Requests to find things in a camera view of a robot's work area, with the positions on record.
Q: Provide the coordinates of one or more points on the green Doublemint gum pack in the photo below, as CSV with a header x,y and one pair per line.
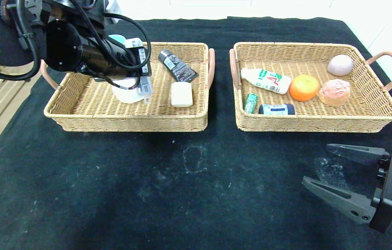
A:
x,y
250,103

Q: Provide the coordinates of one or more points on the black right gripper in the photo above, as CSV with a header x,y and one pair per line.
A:
x,y
388,189

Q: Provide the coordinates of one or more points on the blue gum jar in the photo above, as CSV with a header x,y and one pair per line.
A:
x,y
275,109

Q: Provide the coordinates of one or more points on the pink egg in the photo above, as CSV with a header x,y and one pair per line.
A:
x,y
340,65

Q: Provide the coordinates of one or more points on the teal plastic mug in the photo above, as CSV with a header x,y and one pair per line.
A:
x,y
117,38

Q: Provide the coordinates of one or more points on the wicker basket holding mug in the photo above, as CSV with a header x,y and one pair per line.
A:
x,y
130,111

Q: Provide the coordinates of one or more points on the white toothbrush case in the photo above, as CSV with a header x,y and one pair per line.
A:
x,y
145,88

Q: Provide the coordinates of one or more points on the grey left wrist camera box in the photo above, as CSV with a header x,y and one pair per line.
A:
x,y
114,6

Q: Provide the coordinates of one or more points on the black squeeze tube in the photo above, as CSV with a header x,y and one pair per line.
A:
x,y
178,69

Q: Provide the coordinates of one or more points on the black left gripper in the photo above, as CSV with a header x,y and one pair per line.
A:
x,y
142,60

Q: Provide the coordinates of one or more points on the white AD milk bottle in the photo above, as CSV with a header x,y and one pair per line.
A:
x,y
268,81

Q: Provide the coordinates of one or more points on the orange fruit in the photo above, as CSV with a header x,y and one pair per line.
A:
x,y
304,88

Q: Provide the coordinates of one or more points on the brown lumpy bread bun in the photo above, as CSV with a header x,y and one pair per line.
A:
x,y
334,93

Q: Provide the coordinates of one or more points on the wicker basket holding milk bottle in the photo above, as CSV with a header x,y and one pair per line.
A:
x,y
320,118

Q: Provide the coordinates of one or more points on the white soap bar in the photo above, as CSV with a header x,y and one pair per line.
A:
x,y
182,94

